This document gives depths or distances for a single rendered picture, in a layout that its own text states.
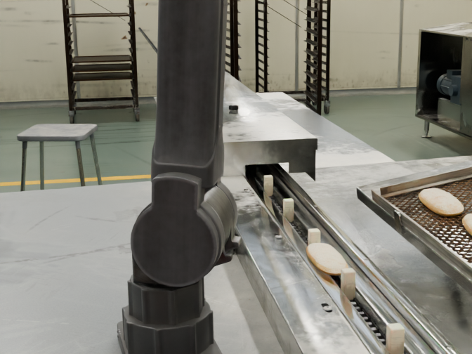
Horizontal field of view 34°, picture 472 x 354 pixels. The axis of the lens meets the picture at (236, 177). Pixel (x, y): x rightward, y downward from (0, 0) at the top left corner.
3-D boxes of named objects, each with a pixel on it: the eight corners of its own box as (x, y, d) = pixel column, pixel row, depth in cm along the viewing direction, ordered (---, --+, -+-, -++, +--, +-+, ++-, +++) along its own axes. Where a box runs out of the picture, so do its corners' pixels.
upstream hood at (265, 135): (158, 87, 245) (156, 60, 243) (214, 85, 248) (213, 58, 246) (208, 187, 125) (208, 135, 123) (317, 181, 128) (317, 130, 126)
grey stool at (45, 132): (107, 206, 419) (102, 123, 408) (90, 227, 384) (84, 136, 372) (41, 206, 421) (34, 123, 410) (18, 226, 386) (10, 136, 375)
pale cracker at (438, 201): (412, 196, 101) (411, 187, 100) (440, 189, 101) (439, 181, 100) (440, 219, 91) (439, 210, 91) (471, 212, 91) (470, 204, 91)
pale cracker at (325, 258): (300, 247, 95) (300, 239, 95) (330, 246, 96) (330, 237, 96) (322, 277, 86) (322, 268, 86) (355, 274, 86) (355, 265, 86)
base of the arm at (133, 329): (116, 335, 79) (133, 392, 68) (112, 260, 77) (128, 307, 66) (199, 324, 81) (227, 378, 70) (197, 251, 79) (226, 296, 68)
